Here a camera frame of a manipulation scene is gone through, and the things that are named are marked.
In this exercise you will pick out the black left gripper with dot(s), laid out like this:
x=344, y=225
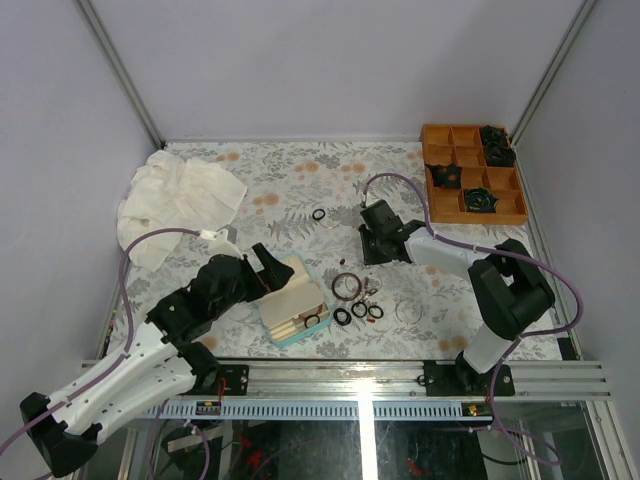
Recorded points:
x=276, y=276

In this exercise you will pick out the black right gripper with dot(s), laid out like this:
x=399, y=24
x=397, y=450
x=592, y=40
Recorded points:
x=369, y=256

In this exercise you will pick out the teal jewelry box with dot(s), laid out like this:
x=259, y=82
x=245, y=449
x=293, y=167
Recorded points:
x=279, y=311

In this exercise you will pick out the orange red bangle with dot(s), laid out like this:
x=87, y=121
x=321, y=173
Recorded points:
x=303, y=316

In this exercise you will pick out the black hair tie double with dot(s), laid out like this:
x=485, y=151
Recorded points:
x=311, y=321

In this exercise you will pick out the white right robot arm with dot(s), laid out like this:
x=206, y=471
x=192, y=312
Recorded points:
x=511, y=292

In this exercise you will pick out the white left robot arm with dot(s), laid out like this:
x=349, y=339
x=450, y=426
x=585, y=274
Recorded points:
x=163, y=358

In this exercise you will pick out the floral table mat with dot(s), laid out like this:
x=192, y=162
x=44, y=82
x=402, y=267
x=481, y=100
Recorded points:
x=291, y=186

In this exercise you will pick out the dark purple bangle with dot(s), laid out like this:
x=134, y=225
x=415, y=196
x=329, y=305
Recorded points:
x=343, y=278

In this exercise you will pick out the thin silver bangle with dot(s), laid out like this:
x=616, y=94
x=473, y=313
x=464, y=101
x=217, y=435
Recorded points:
x=409, y=312

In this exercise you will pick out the black orange scrunchie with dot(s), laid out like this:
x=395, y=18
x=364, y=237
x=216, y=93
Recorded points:
x=445, y=176

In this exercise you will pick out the black green scrunchie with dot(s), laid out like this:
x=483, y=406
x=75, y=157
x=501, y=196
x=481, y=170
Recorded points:
x=479, y=200

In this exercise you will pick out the wooden compartment tray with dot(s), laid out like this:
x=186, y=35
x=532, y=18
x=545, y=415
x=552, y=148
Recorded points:
x=461, y=144

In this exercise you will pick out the white crumpled cloth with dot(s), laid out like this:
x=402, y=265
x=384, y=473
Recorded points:
x=170, y=192

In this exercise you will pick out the black scrunchie top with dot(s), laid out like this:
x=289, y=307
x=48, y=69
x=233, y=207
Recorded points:
x=492, y=135

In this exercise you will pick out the thin wire hoop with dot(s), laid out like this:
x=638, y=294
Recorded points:
x=329, y=223

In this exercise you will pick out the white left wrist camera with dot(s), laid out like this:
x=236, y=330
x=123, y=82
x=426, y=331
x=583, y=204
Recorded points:
x=221, y=242

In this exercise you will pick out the aluminium rail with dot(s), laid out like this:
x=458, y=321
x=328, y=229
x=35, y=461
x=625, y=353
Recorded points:
x=539, y=380

